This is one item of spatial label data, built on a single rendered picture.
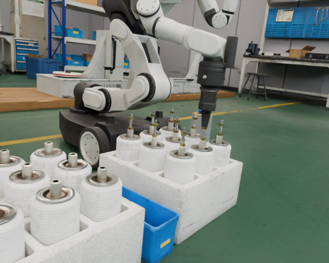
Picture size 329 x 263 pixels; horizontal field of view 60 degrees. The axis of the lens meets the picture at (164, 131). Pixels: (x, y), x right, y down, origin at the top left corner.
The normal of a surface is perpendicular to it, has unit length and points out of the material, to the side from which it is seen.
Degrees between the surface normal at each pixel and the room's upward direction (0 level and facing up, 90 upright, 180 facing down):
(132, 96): 90
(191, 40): 90
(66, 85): 90
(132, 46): 113
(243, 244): 0
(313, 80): 90
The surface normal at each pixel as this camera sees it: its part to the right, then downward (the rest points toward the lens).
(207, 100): -0.17, 0.22
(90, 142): -0.67, 0.12
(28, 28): 0.73, 0.23
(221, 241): 0.09, -0.97
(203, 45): -0.43, 0.18
